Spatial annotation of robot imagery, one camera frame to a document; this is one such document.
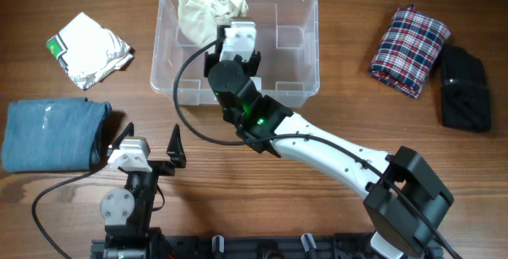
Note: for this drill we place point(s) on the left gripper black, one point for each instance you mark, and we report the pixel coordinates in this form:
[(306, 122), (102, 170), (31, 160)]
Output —
[(177, 153)]

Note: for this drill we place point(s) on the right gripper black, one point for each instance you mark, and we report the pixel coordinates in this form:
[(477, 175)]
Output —
[(212, 57)]

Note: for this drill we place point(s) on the cream cloth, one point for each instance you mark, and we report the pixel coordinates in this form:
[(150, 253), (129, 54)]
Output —
[(199, 19)]

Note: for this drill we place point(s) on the plaid shirt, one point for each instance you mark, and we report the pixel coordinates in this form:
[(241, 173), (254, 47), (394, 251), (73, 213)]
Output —
[(408, 50)]

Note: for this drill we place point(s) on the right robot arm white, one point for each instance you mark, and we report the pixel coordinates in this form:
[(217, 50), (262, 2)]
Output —
[(404, 198)]

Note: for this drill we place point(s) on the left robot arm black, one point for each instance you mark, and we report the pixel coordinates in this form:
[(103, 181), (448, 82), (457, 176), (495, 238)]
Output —
[(127, 211)]

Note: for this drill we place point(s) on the white label in bin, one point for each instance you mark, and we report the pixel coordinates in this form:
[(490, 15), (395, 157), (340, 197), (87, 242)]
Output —
[(258, 82)]

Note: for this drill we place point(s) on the white printed folded shirt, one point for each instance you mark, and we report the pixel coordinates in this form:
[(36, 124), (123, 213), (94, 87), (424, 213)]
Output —
[(88, 52)]

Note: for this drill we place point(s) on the blue folded jeans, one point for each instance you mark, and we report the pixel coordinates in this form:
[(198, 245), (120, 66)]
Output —
[(53, 135)]

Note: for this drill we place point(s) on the black folded garment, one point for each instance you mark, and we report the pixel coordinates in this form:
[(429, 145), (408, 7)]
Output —
[(465, 95)]

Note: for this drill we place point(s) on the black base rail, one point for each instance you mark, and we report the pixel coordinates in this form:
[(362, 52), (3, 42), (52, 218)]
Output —
[(303, 246)]

